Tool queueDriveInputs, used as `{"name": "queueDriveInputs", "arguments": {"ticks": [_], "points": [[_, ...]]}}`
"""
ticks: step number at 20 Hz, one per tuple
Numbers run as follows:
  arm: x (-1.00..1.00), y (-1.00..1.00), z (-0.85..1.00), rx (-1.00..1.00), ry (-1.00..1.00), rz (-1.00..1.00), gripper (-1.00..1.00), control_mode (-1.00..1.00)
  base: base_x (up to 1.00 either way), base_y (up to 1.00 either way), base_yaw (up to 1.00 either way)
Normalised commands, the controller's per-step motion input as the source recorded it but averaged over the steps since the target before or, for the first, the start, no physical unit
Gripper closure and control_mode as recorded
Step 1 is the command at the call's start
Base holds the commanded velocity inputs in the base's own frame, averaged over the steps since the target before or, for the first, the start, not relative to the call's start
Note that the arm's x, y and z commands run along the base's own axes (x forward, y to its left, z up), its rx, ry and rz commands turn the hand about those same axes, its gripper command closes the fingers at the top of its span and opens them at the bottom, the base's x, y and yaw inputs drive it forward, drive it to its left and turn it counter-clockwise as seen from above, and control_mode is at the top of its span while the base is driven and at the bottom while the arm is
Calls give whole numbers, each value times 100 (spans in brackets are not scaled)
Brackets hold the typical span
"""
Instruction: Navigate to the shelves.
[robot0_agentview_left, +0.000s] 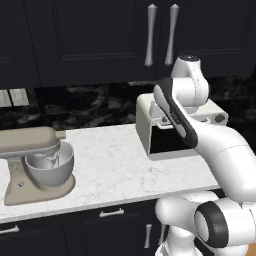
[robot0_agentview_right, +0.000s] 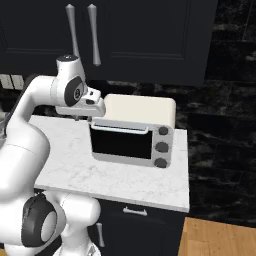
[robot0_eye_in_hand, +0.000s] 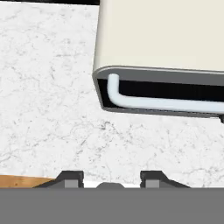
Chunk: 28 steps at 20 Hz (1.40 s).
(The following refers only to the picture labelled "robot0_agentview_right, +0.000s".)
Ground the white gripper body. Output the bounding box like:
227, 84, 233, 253
54, 97, 107, 119

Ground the black glass toaster oven door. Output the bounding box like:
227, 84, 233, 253
90, 125, 154, 161

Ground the cream and grey toaster oven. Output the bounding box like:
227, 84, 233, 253
88, 93, 177, 170

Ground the dark grey toaster oven knob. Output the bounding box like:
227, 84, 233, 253
157, 125, 170, 137
154, 157, 169, 169
155, 141, 170, 154

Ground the dark navy drawer front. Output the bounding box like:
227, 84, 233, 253
98, 198, 187, 222

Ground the dark navy base cupboard door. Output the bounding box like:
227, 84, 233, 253
87, 213, 185, 256

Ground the white toaster oven door handle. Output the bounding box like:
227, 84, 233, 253
90, 122, 150, 135

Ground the white wall socket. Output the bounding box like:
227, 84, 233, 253
11, 74, 26, 91
0, 74, 14, 90

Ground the long grey cupboard handle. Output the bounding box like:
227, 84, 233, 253
65, 3, 81, 58
86, 3, 102, 67

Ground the dark navy wall cupboard door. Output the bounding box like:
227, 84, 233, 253
82, 0, 220, 89
0, 0, 85, 77

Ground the grey drawer handle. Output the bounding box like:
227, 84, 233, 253
122, 206, 149, 217

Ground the grey base cupboard handle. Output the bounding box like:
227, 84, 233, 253
95, 222, 106, 249

